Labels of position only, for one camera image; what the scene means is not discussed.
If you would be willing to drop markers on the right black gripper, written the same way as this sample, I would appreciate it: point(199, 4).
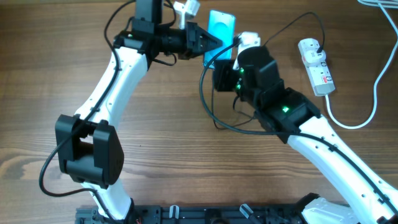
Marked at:
point(223, 73)

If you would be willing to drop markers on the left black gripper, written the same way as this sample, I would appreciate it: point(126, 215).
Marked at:
point(190, 45)

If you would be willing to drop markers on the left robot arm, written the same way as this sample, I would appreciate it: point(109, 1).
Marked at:
point(88, 147)

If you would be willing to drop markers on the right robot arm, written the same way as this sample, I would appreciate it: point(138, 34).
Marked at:
point(296, 121)

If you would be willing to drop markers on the white charger plug adapter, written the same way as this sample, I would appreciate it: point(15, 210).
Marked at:
point(312, 57)

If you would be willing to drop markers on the white power strip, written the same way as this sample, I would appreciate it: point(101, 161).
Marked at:
point(319, 75)

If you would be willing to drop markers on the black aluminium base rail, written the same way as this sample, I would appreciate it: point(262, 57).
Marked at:
point(146, 214)

